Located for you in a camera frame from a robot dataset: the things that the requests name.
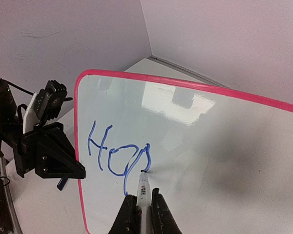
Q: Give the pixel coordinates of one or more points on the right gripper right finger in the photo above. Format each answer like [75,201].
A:
[162,219]

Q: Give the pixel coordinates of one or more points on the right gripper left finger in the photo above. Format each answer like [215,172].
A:
[126,219]

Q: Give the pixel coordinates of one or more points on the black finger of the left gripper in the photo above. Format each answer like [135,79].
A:
[55,157]

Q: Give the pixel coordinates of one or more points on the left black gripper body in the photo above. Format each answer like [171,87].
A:
[24,145]

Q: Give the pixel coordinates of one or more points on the blue marker cap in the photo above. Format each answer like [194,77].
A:
[62,183]

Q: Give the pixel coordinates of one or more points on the white marker pen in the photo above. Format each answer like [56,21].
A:
[144,204]

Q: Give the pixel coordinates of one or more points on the pink framed whiteboard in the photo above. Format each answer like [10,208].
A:
[222,158]

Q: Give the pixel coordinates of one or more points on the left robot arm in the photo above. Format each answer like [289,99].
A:
[11,113]

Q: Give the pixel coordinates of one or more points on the aluminium front rail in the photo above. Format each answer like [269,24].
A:
[9,223]

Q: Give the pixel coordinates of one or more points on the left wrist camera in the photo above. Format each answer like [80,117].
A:
[45,105]

